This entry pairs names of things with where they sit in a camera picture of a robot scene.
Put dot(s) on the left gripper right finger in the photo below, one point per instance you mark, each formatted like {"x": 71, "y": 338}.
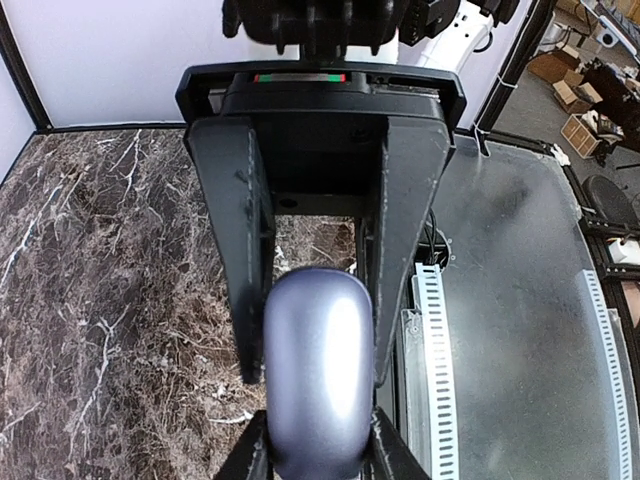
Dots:
{"x": 387, "y": 456}

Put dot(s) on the white slotted cable duct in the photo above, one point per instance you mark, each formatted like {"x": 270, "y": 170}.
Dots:
{"x": 536, "y": 387}

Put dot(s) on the purple grey earbud case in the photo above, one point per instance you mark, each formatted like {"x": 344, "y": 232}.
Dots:
{"x": 319, "y": 354}

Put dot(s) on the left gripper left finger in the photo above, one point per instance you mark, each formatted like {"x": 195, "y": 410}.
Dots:
{"x": 249, "y": 458}

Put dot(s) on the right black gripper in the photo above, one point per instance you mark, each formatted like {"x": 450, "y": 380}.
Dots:
{"x": 290, "y": 137}

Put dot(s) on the cardboard boxes pile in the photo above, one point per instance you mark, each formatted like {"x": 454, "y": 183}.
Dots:
{"x": 600, "y": 98}

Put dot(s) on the right black frame post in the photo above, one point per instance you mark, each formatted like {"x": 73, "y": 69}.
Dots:
{"x": 21, "y": 78}

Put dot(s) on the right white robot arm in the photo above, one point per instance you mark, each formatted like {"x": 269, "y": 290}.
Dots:
{"x": 435, "y": 35}

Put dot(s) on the black round stool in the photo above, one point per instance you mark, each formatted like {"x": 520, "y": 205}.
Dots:
{"x": 609, "y": 201}

